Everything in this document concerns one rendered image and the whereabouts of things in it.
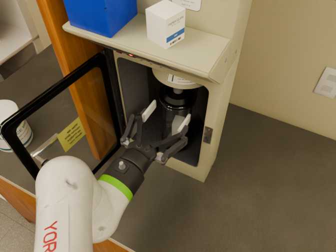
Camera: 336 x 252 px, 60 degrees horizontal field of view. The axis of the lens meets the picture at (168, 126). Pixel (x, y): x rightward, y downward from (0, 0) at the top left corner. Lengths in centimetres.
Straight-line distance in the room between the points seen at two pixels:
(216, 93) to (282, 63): 48
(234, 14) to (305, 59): 57
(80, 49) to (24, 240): 153
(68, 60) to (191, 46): 34
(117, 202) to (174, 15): 41
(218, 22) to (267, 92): 67
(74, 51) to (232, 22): 40
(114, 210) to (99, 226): 5
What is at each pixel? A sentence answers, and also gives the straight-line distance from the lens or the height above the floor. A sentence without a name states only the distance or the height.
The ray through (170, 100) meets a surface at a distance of 81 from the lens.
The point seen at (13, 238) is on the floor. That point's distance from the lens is 215.
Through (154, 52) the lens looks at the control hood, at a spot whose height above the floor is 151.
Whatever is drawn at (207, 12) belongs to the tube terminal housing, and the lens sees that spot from 58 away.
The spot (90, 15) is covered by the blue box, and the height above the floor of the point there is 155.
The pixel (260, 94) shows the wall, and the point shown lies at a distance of 123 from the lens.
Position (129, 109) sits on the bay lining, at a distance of 93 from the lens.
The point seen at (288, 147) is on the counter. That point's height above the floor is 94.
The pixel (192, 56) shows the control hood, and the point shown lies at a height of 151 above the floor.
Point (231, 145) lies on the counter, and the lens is 112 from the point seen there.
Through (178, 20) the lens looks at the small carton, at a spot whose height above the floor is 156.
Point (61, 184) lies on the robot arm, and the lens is 55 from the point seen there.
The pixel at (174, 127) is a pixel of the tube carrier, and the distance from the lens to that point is 89.
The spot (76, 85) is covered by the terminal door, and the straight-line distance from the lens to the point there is 74.
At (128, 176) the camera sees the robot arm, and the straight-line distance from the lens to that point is 69.
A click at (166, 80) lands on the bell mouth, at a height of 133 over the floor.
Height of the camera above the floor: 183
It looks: 51 degrees down
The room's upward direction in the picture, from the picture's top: straight up
